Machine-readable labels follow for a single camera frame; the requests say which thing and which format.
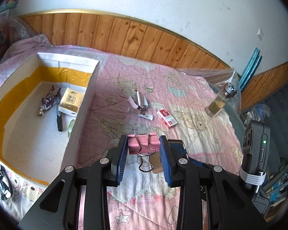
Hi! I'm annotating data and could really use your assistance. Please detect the pink binder clip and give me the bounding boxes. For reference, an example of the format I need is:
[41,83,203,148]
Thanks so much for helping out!
[127,132,160,173]

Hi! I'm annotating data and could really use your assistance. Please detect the green tape roll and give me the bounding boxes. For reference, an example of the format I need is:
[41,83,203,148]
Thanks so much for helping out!
[67,119,75,138]

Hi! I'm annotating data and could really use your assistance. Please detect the black marker pen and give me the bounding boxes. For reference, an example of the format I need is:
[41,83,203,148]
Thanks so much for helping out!
[56,95,63,132]

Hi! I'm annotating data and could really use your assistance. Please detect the yellow tissue pack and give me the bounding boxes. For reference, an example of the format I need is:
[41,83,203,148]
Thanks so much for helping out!
[59,88,85,117]

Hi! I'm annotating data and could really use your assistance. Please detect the gold square tin box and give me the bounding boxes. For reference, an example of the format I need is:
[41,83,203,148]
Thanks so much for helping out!
[150,139,189,174]

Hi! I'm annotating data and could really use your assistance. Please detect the red white staples box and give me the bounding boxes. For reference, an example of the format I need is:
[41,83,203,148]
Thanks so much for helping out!
[156,108,178,129]

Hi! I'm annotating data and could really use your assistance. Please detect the white printed lighter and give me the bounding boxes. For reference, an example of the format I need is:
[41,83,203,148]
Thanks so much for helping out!
[138,112,153,121]

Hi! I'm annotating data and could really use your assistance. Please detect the white power adapter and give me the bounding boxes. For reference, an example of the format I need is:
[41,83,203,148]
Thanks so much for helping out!
[141,96,149,111]

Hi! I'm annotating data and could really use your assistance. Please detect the pink cartoon quilt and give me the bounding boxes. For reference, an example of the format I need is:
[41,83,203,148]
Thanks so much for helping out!
[0,34,244,229]

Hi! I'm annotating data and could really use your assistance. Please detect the glass tea bottle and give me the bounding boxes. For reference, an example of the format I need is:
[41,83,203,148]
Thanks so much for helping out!
[205,82,237,118]

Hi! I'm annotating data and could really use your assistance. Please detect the teal blue sticks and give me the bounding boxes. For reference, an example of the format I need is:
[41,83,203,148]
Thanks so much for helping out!
[239,47,262,92]

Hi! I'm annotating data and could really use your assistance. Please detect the bubble wrap sheet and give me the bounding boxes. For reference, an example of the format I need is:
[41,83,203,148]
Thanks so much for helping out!
[179,69,241,114]

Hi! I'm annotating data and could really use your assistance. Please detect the white cardboard box yellow tape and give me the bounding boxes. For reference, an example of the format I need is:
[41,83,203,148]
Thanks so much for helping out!
[0,52,100,187]

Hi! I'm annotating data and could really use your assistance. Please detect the wooden headboard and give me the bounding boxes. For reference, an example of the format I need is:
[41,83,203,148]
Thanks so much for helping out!
[20,9,230,70]

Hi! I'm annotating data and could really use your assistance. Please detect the black cable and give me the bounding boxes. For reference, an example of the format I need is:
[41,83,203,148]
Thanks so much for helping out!
[0,156,14,201]

